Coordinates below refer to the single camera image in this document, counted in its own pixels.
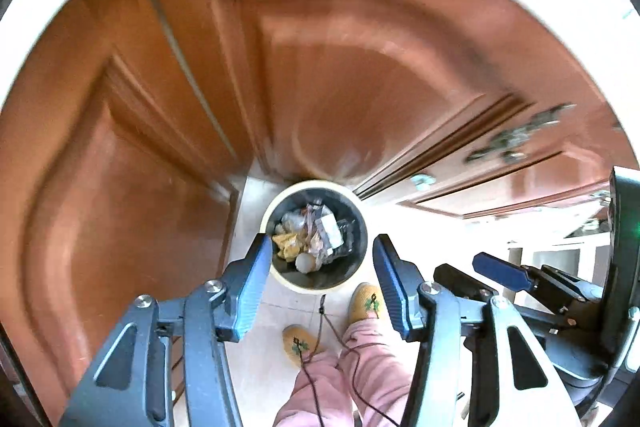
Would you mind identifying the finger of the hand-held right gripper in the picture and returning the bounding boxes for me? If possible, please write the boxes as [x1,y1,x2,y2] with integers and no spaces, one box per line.
[433,262,501,308]
[472,252,604,314]

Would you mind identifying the brass cabinet handle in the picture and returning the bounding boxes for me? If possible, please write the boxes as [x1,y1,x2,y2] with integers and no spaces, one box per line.
[466,103,577,164]

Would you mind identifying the black trash bin cream rim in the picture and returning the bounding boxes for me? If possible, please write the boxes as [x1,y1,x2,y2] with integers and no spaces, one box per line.
[258,179,370,296]

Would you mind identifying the yellow embroidered slipper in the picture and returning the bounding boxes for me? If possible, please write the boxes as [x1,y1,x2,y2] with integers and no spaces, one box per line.
[348,282,387,326]
[282,324,327,366]

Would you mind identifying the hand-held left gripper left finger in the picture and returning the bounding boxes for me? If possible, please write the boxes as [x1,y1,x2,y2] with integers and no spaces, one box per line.
[59,232,274,427]

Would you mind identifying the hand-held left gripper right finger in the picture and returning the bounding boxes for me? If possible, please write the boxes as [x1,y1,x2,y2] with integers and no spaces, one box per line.
[372,234,572,427]

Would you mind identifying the black cable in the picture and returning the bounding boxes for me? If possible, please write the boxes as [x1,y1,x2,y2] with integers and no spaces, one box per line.
[299,294,402,427]

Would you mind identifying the person's pink pants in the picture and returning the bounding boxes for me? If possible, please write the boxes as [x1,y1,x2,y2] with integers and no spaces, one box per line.
[273,316,417,427]

